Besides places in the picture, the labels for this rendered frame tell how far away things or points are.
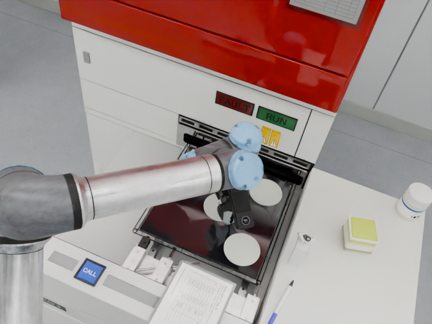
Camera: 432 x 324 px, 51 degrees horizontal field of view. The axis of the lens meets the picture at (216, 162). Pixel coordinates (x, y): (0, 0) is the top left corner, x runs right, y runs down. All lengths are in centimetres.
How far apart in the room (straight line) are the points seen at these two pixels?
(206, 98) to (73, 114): 162
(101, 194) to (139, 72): 71
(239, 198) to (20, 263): 53
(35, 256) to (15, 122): 203
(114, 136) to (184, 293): 77
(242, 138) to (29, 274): 51
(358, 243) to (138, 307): 57
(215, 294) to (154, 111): 66
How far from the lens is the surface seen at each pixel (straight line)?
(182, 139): 150
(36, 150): 271
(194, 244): 125
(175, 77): 136
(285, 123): 131
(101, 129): 171
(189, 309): 109
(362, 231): 123
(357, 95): 306
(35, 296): 94
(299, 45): 110
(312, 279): 119
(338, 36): 107
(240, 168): 84
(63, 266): 117
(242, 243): 127
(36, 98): 302
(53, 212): 75
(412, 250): 135
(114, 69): 147
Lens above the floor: 198
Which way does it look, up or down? 49 degrees down
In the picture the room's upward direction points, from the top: 10 degrees clockwise
